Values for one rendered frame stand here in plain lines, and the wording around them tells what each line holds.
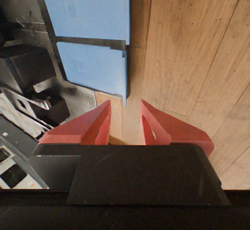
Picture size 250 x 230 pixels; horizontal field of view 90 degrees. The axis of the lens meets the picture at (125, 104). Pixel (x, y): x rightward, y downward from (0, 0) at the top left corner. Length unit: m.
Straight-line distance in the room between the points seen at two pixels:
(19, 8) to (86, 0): 0.21
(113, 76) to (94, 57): 0.04
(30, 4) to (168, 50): 0.27
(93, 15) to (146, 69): 0.10
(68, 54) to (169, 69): 0.17
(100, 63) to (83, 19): 0.06
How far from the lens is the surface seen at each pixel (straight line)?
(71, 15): 0.23
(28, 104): 0.36
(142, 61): 0.20
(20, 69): 0.33
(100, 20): 0.19
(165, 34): 0.18
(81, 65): 0.24
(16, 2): 0.39
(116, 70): 0.19
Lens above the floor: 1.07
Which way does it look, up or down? 44 degrees down
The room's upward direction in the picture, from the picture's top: 137 degrees counter-clockwise
